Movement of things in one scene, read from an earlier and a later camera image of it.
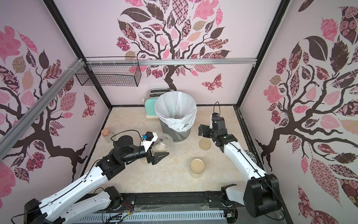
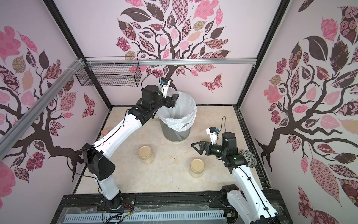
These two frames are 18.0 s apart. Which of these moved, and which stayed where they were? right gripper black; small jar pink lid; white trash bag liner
Moved: right gripper black
Stayed: white trash bag liner; small jar pink lid
